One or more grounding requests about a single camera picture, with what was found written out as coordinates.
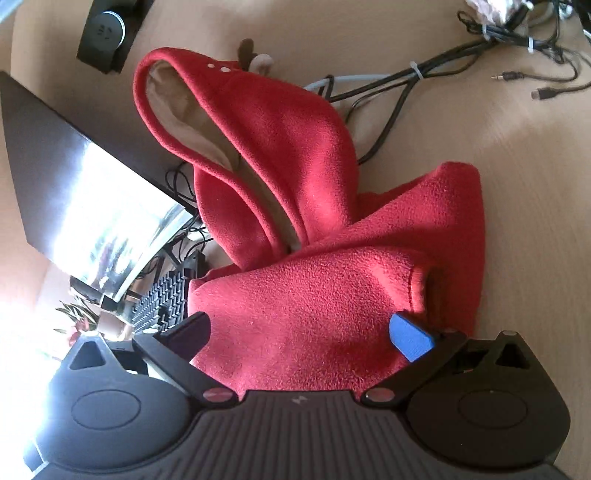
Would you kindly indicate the red hooded fleece garment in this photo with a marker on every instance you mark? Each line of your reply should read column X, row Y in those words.
column 300, row 300

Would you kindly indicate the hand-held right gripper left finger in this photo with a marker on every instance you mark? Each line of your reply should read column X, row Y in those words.
column 187, row 339

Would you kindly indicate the black keyboard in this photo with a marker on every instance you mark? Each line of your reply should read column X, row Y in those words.
column 161, row 300

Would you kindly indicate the white crumpled paper flower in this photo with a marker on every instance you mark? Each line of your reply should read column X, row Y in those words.
column 489, row 9

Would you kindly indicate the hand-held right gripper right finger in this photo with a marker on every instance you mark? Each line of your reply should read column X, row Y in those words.
column 410, row 339

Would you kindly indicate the green potted plant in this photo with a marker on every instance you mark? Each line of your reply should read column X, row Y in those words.
column 74, row 314

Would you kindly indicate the black curved monitor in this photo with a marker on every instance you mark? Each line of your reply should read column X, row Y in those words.
column 69, row 184

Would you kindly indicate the black wall socket rail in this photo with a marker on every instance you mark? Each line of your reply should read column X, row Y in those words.
column 104, row 32

